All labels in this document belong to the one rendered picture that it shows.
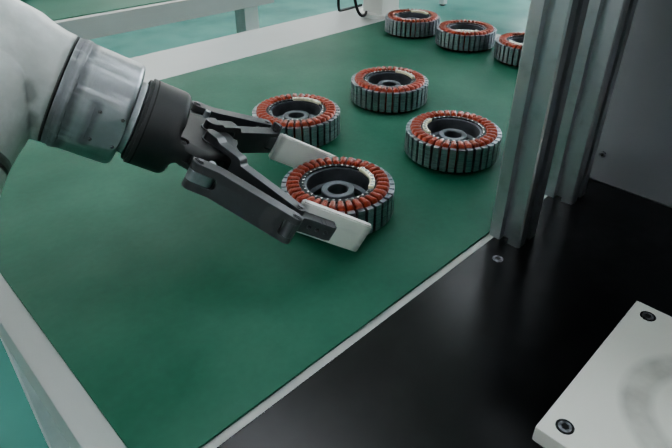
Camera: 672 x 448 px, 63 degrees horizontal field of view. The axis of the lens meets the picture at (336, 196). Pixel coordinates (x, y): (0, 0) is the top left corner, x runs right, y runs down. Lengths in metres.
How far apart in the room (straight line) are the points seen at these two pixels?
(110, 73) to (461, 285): 0.32
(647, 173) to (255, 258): 0.39
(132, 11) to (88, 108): 1.04
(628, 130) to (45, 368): 0.54
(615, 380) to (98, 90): 0.41
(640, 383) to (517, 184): 0.18
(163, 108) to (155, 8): 1.05
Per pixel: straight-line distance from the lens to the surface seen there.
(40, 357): 0.47
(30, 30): 0.46
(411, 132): 0.66
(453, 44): 1.08
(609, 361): 0.41
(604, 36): 0.52
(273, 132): 0.58
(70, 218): 0.61
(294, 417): 0.36
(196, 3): 1.57
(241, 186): 0.44
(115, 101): 0.45
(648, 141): 0.60
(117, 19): 1.47
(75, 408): 0.42
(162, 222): 0.57
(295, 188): 0.53
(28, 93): 0.45
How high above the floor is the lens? 1.06
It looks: 31 degrees down
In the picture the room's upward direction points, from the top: straight up
